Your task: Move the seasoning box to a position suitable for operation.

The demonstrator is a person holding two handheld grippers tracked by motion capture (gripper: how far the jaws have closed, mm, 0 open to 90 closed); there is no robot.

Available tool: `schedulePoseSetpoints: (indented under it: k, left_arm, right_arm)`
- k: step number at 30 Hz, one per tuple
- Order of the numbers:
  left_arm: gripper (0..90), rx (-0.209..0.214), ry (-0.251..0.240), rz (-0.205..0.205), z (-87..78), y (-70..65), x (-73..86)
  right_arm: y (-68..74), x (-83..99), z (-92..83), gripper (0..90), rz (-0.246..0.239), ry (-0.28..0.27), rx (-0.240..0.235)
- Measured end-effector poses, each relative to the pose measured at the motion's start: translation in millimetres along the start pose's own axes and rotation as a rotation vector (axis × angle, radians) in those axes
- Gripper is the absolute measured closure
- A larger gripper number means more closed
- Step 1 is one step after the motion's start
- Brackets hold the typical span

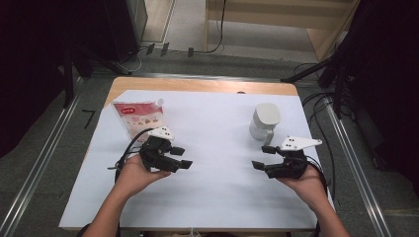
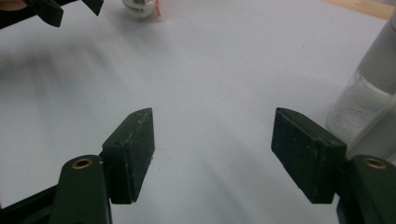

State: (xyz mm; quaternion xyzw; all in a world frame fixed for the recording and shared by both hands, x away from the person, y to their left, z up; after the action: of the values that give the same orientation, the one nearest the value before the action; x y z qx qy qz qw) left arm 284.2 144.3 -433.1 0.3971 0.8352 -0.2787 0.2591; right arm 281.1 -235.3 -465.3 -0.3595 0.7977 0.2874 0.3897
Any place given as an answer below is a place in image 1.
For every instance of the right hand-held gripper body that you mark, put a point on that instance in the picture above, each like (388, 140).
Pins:
(293, 164)

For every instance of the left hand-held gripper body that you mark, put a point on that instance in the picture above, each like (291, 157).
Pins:
(154, 149)

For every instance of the white lidded jar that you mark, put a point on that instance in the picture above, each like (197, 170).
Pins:
(265, 115)

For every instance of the red and white spout pouch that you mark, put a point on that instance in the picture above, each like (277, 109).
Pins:
(140, 117)

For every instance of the person's right hand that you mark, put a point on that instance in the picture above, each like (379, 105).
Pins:
(309, 187)

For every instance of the person's left hand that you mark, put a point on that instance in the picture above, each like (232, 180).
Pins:
(131, 177)

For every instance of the black tripod stand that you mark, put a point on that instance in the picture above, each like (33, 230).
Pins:
(309, 69)

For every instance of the black metal stand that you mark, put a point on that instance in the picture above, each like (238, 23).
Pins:
(68, 82)

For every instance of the dark curtain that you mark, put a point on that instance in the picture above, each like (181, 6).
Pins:
(29, 65)
(388, 82)

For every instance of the dark cabinet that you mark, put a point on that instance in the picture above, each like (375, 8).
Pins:
(122, 26)

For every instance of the light wooden shelf unit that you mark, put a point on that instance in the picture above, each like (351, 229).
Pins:
(263, 13)

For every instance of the metal floor rail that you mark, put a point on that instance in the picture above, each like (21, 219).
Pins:
(361, 181)
(39, 161)

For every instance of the black floor bracket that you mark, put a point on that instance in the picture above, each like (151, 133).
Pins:
(165, 49)
(150, 48)
(190, 52)

